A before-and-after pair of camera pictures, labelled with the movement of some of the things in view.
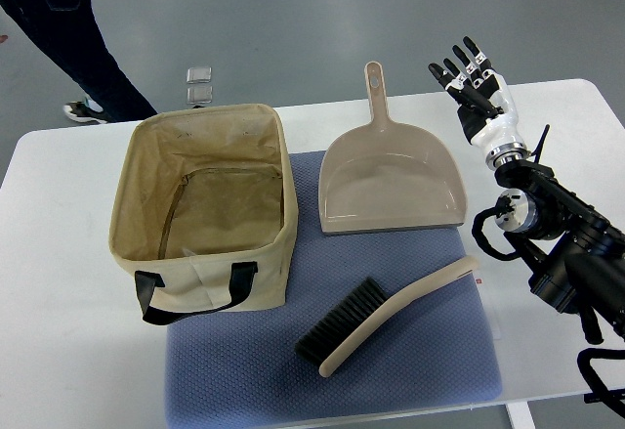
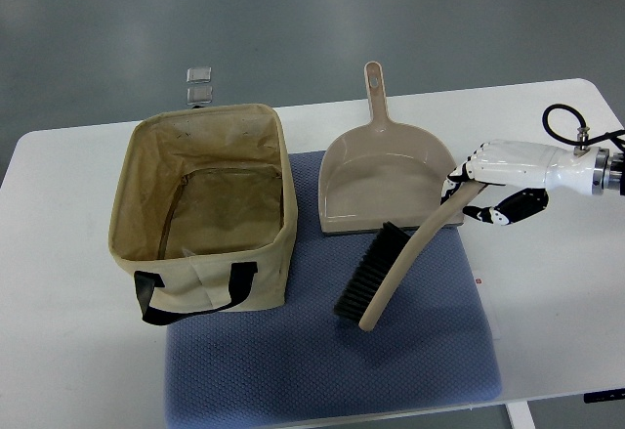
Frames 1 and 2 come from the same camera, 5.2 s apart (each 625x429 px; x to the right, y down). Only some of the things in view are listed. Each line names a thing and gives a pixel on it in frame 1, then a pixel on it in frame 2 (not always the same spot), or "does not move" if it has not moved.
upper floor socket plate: x=199 y=74 does not move
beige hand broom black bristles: x=363 y=312 -> x=388 y=259
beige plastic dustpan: x=384 y=176 does not move
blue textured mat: x=235 y=365 does not move
